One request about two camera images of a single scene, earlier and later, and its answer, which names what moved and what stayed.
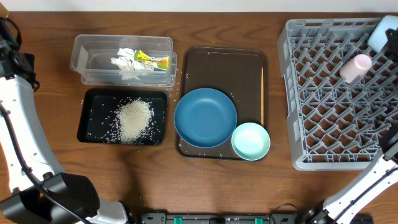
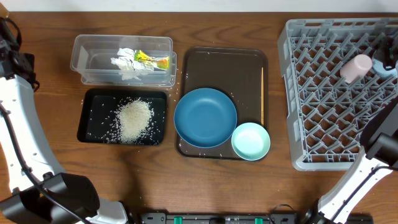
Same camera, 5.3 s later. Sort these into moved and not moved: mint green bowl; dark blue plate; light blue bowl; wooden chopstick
Moved: light blue bowl
Not moved: wooden chopstick; mint green bowl; dark blue plate
